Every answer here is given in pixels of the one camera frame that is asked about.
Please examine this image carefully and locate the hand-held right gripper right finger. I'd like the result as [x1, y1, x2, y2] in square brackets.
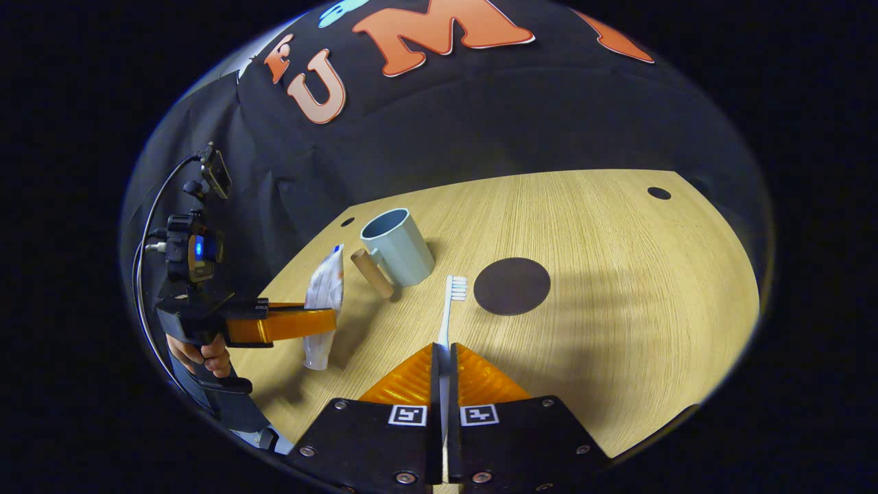
[447, 343, 611, 494]

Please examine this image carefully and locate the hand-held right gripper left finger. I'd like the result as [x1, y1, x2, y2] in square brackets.
[285, 343, 443, 494]

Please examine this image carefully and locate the white toothpaste tube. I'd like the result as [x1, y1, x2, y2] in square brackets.
[303, 244, 345, 371]

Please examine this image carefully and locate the white toothbrush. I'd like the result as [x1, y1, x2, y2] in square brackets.
[437, 275, 468, 481]

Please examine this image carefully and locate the blue cup with wooden handle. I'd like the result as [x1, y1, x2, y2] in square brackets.
[351, 208, 436, 299]

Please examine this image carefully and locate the dark brown round coaster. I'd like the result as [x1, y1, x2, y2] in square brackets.
[473, 257, 551, 316]

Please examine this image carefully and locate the black backdrop cloth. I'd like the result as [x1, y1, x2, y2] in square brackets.
[120, 0, 772, 344]

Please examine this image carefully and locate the black cable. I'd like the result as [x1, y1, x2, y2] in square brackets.
[132, 154, 206, 399]

